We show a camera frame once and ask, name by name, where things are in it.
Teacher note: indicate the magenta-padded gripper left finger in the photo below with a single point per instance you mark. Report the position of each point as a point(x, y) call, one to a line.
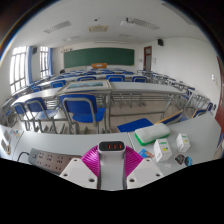
point(77, 168)

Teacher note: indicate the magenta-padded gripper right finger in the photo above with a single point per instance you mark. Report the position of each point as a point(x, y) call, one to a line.
point(143, 170)

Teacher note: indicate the white charger block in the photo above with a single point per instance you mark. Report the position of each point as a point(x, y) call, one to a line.
point(111, 165)

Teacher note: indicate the blue printed card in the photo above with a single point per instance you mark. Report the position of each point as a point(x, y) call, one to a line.
point(146, 153)

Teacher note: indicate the small white carton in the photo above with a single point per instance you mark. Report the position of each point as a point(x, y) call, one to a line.
point(162, 150)
point(183, 142)

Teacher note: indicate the dark grey power strip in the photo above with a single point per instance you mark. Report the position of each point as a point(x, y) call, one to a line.
point(50, 160)

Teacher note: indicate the white and green box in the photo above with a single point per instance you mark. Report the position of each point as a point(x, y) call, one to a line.
point(152, 133)

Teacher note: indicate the dark round sticker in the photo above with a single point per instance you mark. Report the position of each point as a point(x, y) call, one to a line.
point(179, 159)

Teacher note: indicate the blue folding chair seat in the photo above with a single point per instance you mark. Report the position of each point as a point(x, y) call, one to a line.
point(135, 125)

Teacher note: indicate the blue round sticker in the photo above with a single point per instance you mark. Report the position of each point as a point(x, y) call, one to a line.
point(188, 161)

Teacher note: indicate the blue metal-framed chair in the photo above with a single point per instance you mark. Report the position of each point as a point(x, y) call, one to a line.
point(83, 110)
point(38, 108)
point(20, 109)

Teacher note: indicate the blue and wood chair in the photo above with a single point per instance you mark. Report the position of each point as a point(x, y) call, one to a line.
point(199, 112)
point(171, 117)

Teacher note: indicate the colourful printed paper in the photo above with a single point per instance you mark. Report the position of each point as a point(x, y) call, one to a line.
point(16, 133)

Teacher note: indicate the yellow round disc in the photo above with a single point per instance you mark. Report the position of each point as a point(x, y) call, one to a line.
point(8, 150)

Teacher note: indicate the small white block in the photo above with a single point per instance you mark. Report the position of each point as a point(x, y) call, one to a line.
point(3, 144)
point(6, 135)

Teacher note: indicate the long grey classroom desk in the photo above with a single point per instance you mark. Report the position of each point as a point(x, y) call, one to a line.
point(143, 87)

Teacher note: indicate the framed landscape picture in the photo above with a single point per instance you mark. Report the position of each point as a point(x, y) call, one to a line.
point(87, 85)

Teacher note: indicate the red-brown door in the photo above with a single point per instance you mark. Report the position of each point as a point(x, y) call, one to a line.
point(220, 100)

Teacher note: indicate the orange wooden lectern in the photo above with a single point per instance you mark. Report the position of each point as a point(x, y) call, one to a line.
point(99, 65)

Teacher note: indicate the blue curtain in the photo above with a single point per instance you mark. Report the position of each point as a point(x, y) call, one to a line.
point(29, 65)
point(51, 61)

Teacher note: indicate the narrow bright window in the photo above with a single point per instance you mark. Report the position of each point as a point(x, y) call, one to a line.
point(44, 61)

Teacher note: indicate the brown door with window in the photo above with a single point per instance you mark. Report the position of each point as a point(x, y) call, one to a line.
point(148, 58)

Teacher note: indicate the green chalkboard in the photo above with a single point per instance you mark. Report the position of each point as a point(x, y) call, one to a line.
point(98, 57)

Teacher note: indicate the large bright window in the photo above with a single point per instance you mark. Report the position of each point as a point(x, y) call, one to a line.
point(18, 68)

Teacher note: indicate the square ceiling air vent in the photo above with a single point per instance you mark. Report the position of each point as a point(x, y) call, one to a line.
point(98, 29)

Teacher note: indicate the group of ceiling lights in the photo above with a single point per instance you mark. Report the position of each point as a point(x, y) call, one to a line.
point(58, 26)

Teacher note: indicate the white ceiling projector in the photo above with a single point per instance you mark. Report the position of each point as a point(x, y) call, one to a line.
point(127, 23)

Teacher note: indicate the black wall speaker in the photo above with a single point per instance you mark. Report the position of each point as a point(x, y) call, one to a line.
point(34, 50)
point(160, 42)

